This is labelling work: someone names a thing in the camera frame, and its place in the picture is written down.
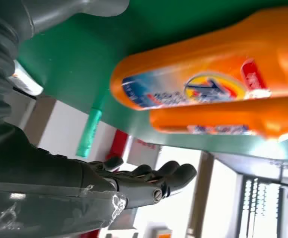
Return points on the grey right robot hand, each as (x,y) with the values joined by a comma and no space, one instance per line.
(35,184)

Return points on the red and white sign board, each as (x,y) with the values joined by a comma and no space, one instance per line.
(118,144)

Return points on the green table mat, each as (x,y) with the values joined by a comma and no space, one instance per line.
(72,59)

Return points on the grey metal rack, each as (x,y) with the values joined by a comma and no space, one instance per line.
(258,197)

